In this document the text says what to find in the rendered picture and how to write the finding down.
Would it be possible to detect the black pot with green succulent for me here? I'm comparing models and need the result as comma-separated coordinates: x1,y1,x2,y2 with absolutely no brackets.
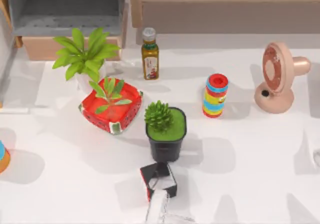
144,100,188,163

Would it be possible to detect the olive oil bottle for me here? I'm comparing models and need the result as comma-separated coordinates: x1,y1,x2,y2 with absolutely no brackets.
141,27,160,81

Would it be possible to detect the red watermelon square plant pot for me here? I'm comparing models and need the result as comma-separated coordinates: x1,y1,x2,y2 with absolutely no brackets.
78,76,144,136

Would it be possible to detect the stack of coloured rings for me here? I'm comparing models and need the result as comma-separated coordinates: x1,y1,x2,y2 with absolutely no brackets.
202,73,230,119

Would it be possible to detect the black and red open box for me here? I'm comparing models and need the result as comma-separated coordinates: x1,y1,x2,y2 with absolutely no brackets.
139,161,179,203

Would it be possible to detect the leafy plant in white pot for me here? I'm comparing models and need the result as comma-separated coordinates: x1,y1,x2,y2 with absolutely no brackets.
51,27,121,94

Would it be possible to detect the pink table fan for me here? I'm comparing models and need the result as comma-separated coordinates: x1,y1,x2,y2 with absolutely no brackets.
253,42,312,115

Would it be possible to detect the pale wooden drawer front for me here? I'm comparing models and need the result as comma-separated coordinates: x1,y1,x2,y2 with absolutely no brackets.
21,35,123,61

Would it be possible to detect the orange and blue ring stack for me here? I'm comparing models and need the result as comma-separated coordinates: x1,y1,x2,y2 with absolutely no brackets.
0,140,12,174

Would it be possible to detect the wooden cupboard frame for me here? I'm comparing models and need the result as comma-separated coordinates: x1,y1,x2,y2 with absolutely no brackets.
0,0,24,49

